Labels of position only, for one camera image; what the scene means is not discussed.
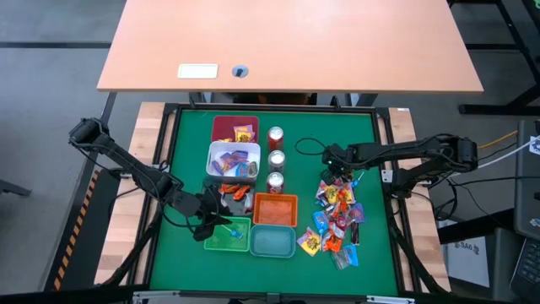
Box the white cable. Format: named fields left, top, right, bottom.
left=476, top=138, right=535, bottom=169

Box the dark grey plastic bin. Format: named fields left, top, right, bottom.
left=198, top=176, right=257, bottom=218

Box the white cardboard box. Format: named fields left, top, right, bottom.
left=445, top=236, right=493, bottom=289

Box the large yellow candy packet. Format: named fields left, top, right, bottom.
left=296, top=226, right=324, bottom=258

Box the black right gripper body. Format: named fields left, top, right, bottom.
left=321, top=142, right=359, bottom=186

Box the white rectangular desk plate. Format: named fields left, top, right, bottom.
left=176, top=62, right=219, bottom=80

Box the yellow cable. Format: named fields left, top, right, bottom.
left=479, top=129, right=519, bottom=149

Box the black yellow floor strip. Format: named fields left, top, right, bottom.
left=52, top=171, right=99, bottom=292

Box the black aluminium table frame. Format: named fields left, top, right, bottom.
left=126, top=100, right=449, bottom=304

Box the silver bracket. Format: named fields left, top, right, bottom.
left=132, top=290, right=181, bottom=304
left=365, top=295, right=417, bottom=304

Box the red Coca-Cola can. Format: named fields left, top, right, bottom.
left=266, top=171, right=285, bottom=194

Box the grey computer case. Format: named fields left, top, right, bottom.
left=513, top=119, right=540, bottom=242

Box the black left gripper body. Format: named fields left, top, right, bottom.
left=170, top=184, right=221, bottom=242

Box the dark pink plastic bin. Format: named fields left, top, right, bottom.
left=210, top=115, right=260, bottom=144

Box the clear grey candy packet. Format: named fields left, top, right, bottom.
left=331, top=251, right=349, bottom=271

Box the orange Fanta can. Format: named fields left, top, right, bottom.
left=267, top=126, right=285, bottom=152

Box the orange plastic basket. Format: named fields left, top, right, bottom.
left=252, top=193, right=299, bottom=228

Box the black desk leg frame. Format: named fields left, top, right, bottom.
left=447, top=0, right=540, bottom=116

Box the green plastic basket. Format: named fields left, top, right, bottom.
left=203, top=214, right=252, bottom=253

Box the black chair leg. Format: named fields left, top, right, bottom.
left=0, top=178, right=33, bottom=198

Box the silver soda can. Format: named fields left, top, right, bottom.
left=267, top=149, right=287, bottom=173

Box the white plastic bin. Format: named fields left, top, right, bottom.
left=205, top=140, right=262, bottom=183

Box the light brown desk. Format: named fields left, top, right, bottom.
left=96, top=0, right=485, bottom=95

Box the teal plastic bin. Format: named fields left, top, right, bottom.
left=249, top=224, right=297, bottom=259

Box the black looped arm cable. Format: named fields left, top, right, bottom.
left=294, top=137, right=328, bottom=157

